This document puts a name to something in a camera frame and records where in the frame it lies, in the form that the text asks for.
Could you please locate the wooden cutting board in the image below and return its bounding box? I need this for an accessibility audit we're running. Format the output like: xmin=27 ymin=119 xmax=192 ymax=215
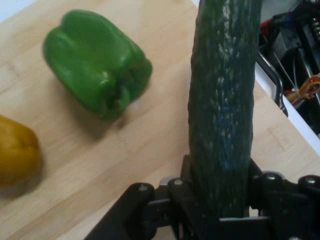
xmin=0 ymin=0 xmax=320 ymax=240

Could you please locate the green bell pepper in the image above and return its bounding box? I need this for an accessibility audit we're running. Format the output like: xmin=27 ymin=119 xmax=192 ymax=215
xmin=42 ymin=9 xmax=153 ymax=121

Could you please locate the coloured ribbon cable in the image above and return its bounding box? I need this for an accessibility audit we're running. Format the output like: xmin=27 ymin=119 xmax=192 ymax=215
xmin=283 ymin=74 xmax=320 ymax=107

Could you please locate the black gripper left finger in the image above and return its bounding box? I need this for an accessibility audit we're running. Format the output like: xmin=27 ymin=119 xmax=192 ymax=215
xmin=84 ymin=154 xmax=221 ymax=240

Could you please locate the long dark green cucumber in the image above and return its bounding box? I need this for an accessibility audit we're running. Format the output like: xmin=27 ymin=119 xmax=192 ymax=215
xmin=187 ymin=0 xmax=263 ymax=219

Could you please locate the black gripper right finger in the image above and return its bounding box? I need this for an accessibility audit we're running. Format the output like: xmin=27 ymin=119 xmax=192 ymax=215
xmin=247 ymin=158 xmax=320 ymax=240

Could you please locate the yellow brown potato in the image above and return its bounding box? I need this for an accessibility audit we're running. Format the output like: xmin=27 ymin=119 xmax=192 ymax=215
xmin=0 ymin=115 xmax=44 ymax=195

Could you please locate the robot base with cables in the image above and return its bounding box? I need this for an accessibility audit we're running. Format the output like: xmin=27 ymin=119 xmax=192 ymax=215
xmin=257 ymin=0 xmax=320 ymax=136

